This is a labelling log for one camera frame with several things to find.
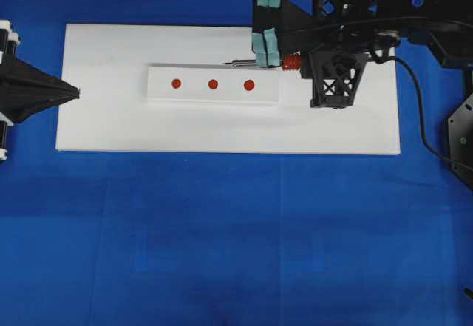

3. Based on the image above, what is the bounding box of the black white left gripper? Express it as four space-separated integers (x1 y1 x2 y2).
1 19 80 163

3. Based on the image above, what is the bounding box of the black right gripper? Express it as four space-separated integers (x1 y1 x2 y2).
280 0 370 109

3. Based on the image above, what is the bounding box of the red handled soldering iron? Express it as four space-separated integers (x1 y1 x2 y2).
223 53 302 71

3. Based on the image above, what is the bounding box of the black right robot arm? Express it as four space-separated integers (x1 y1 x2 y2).
278 0 472 109

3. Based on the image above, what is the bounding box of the large white board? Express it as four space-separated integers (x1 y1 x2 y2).
56 24 401 155

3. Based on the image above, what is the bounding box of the small white marked plate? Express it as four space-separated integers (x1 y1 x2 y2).
146 64 280 106

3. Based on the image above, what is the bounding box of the blue table cloth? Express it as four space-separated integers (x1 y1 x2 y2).
1 0 472 325

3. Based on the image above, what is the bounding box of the black cable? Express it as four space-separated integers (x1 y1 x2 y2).
369 54 473 174

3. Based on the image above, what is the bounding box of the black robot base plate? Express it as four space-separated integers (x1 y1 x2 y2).
447 95 472 190

